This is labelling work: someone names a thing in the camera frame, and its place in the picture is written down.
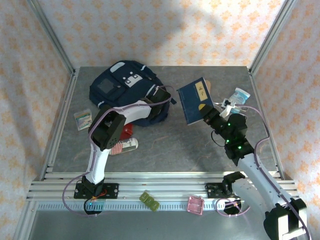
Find navy notebook tan label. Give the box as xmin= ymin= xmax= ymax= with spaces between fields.
xmin=176 ymin=77 xmax=215 ymax=126

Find navy blue backpack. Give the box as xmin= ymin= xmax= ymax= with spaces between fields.
xmin=89 ymin=60 xmax=171 ymax=128

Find red snap wallet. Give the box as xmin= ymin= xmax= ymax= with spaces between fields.
xmin=119 ymin=123 xmax=135 ymax=140

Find red striped white pencil case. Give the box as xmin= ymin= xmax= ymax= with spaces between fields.
xmin=109 ymin=136 xmax=139 ymax=156

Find blue white tissue pack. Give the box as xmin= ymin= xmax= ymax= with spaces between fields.
xmin=226 ymin=87 xmax=251 ymax=111

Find clear pack of index tabs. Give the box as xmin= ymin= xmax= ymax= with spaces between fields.
xmin=73 ymin=109 xmax=94 ymax=132

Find metal scissors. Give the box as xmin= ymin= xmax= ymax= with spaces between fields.
xmin=214 ymin=99 xmax=249 ymax=114

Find pink square box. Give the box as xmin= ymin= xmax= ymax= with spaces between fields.
xmin=187 ymin=196 xmax=205 ymax=216

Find olive green block strip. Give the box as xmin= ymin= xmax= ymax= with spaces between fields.
xmin=139 ymin=191 xmax=160 ymax=213

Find right aluminium side rail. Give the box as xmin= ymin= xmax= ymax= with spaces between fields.
xmin=247 ymin=68 xmax=286 ymax=181

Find aluminium side rail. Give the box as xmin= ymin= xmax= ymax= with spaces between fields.
xmin=38 ymin=68 xmax=80 ymax=182
xmin=247 ymin=68 xmax=286 ymax=181

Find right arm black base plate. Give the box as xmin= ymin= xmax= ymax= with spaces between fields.
xmin=204 ymin=182 xmax=241 ymax=200

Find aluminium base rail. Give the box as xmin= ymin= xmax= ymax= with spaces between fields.
xmin=26 ymin=171 xmax=300 ymax=202

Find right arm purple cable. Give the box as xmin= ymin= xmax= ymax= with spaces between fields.
xmin=216 ymin=104 xmax=313 ymax=240

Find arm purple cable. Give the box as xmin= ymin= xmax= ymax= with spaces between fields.
xmin=216 ymin=104 xmax=313 ymax=240
xmin=62 ymin=84 xmax=177 ymax=219

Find left aluminium side rail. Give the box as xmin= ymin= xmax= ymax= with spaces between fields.
xmin=38 ymin=68 xmax=80 ymax=182

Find right aluminium corner post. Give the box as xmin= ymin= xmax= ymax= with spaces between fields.
xmin=248 ymin=0 xmax=297 ymax=76

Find aluminium corner post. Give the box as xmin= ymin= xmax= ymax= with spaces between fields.
xmin=248 ymin=0 xmax=297 ymax=76
xmin=26 ymin=0 xmax=77 ymax=76

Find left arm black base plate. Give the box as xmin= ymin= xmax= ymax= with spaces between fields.
xmin=73 ymin=183 xmax=120 ymax=200

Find slotted grey cable duct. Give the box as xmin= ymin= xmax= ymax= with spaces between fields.
xmin=34 ymin=201 xmax=288 ymax=211

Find left aluminium corner post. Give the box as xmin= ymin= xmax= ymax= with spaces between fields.
xmin=26 ymin=0 xmax=77 ymax=76

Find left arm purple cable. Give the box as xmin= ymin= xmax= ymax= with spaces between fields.
xmin=62 ymin=84 xmax=177 ymax=219

